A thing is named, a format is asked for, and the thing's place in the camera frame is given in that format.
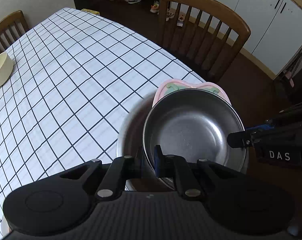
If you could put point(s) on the white cabinet wall unit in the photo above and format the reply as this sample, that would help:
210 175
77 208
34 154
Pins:
276 31

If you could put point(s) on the pink steel-lined handled bowl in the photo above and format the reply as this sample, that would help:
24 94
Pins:
194 123

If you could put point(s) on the wooden chair at right side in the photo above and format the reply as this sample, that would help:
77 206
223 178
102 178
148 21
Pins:
204 33

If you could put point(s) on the wooden chair at far end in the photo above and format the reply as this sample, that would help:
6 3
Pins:
12 27

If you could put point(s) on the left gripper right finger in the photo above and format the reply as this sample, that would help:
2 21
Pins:
186 177

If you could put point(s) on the large stainless steel bowl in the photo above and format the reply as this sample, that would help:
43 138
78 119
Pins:
130 139

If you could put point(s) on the cream round bowl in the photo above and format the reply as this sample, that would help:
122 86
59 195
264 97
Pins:
6 67

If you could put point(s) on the checkered white tablecloth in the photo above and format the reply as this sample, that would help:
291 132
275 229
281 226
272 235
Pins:
76 77

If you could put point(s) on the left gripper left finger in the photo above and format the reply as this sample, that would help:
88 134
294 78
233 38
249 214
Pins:
112 177

